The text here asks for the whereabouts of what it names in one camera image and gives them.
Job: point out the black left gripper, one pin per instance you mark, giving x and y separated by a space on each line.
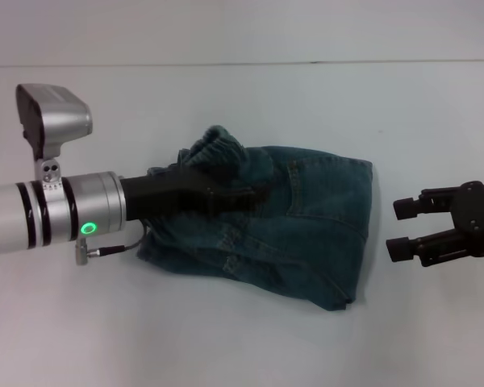
165 197

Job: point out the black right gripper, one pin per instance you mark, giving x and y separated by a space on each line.
478 217

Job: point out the blue faded denim shorts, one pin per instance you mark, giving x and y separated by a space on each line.
290 242

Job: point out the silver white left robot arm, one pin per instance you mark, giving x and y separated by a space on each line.
44 217

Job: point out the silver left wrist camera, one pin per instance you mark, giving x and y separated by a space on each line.
52 113

